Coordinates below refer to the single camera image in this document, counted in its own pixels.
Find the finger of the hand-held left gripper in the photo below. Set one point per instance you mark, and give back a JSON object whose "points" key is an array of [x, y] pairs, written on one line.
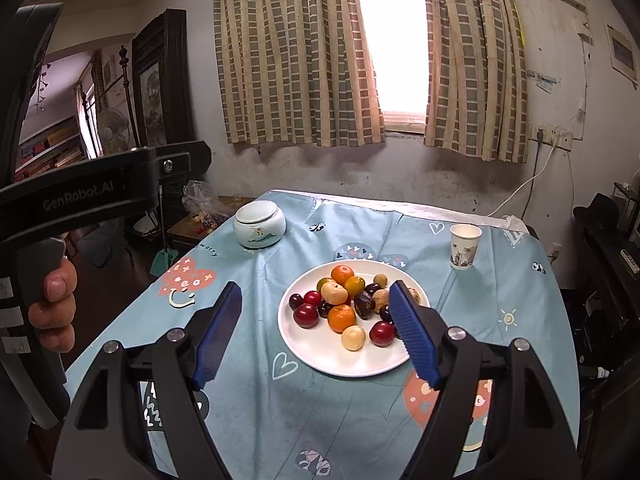
{"points": [[180, 162]]}

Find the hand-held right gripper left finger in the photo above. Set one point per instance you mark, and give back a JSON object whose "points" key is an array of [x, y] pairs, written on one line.
{"points": [[220, 335]]}

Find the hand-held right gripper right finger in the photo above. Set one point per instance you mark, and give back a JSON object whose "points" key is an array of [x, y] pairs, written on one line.
{"points": [[412, 335]]}

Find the dark red plum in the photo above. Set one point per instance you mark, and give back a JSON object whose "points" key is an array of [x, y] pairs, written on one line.
{"points": [[381, 334]]}

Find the tan round fruit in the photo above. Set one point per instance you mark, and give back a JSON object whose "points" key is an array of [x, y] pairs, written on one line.
{"points": [[334, 293], [382, 298]]}

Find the dark purple plum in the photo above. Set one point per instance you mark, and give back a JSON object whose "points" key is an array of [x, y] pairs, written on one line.
{"points": [[372, 289], [325, 310]]}

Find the orange-yellow plum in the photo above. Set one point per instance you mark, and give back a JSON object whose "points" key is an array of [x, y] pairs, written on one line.
{"points": [[356, 285]]}

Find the white round plate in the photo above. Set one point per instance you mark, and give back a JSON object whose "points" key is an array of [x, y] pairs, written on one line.
{"points": [[340, 360]]}

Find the yellow-green plum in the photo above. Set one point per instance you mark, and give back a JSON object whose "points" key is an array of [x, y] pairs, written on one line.
{"points": [[325, 282]]}

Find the person's left hand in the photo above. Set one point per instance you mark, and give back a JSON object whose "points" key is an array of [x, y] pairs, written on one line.
{"points": [[55, 310]]}

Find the clear plastic bag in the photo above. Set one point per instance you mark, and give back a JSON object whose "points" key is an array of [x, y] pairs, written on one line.
{"points": [[200, 200]]}

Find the bookshelf with books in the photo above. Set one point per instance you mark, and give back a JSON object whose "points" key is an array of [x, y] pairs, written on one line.
{"points": [[55, 147]]}

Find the low wooden table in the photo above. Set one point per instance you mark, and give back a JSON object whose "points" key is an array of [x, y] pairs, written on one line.
{"points": [[185, 232]]}

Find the dark framed picture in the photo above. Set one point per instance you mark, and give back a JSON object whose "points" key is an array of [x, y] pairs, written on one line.
{"points": [[155, 95]]}

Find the small mandarin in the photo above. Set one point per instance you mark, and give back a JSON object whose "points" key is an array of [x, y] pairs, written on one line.
{"points": [[342, 319]]}

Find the standing fan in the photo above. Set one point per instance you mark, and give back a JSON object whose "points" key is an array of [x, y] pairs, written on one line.
{"points": [[114, 127]]}

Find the printed paper cup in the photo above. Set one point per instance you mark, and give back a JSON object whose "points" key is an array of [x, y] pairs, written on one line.
{"points": [[465, 250]]}

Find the pale ceramic lidded jar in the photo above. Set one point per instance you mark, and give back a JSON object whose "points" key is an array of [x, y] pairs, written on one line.
{"points": [[259, 227]]}

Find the white table underlay cloth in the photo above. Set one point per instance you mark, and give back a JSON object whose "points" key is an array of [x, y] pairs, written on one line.
{"points": [[510, 222]]}

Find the checkered beige grey curtain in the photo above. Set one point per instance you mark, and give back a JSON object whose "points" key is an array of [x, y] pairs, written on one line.
{"points": [[295, 50], [475, 60]]}

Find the dark side cabinet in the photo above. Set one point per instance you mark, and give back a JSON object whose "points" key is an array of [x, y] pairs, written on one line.
{"points": [[615, 300]]}

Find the black hat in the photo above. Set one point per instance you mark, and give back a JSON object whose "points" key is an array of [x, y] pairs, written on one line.
{"points": [[600, 210]]}

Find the bright window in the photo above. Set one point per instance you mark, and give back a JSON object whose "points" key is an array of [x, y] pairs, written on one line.
{"points": [[395, 35]]}

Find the white wall socket strip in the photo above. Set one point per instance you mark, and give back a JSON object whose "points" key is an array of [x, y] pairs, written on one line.
{"points": [[550, 136]]}

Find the small framed wall picture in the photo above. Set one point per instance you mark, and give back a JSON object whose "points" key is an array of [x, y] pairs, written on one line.
{"points": [[622, 52]]}

